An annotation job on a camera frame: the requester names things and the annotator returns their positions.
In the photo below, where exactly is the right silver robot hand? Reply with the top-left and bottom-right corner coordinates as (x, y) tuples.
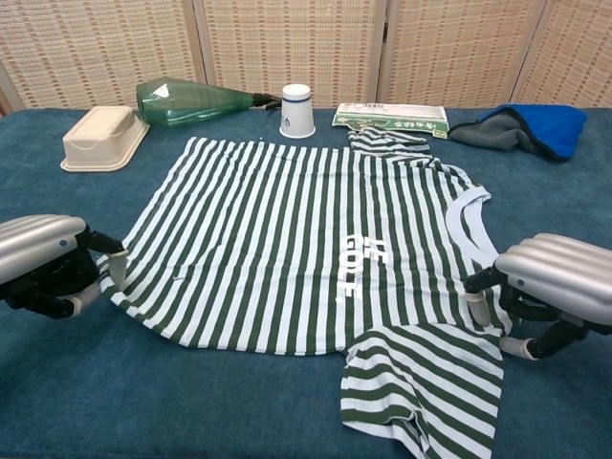
(464, 232), (612, 362)

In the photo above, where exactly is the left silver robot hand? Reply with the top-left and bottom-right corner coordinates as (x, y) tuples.
(0, 214), (130, 320)

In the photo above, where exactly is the green white striped t-shirt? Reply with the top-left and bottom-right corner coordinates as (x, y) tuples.
(95, 128), (515, 459)

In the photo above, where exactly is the woven folding screen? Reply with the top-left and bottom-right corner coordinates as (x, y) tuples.
(0, 0), (612, 119)

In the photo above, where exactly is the beige plastic lidded container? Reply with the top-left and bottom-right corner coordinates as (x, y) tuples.
(59, 105), (151, 173)

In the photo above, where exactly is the blue grey cloth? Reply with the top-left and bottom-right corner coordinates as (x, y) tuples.
(448, 103), (589, 164)

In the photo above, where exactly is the blue table mat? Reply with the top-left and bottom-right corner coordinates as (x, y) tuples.
(0, 105), (612, 459)

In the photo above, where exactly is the green plastic spray bottle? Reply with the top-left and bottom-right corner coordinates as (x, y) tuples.
(135, 76), (283, 128)

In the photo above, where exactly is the green white flat carton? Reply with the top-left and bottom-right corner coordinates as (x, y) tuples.
(331, 101), (450, 141)

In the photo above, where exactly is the white paper cup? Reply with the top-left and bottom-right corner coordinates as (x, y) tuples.
(278, 83), (317, 140)

